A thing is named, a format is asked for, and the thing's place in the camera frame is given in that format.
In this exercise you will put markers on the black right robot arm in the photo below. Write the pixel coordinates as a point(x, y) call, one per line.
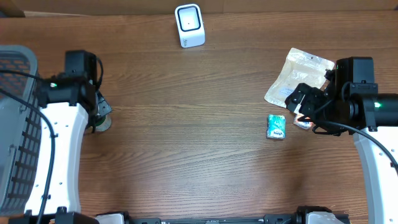
point(351, 103)

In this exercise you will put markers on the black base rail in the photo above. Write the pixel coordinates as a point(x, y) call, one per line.
point(303, 215)

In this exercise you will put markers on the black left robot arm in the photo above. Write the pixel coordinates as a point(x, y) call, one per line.
point(68, 104)

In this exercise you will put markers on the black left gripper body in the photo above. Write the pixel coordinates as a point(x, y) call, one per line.
point(103, 107)

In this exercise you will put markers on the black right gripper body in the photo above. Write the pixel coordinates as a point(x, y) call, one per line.
point(315, 107)

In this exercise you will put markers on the orange Kleenex tissue pack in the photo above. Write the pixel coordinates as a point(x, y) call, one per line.
point(302, 124)

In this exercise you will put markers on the brown snack packet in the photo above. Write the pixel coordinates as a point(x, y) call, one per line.
point(299, 67)

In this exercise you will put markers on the grey plastic mesh basket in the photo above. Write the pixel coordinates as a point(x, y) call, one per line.
point(20, 129)

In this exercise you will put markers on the green lidded jar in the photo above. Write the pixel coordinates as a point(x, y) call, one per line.
point(103, 123)

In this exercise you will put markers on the small teal tissue pack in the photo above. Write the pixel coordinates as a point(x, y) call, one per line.
point(276, 126)

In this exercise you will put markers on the white barcode scanner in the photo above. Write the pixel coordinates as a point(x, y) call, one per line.
point(190, 25)

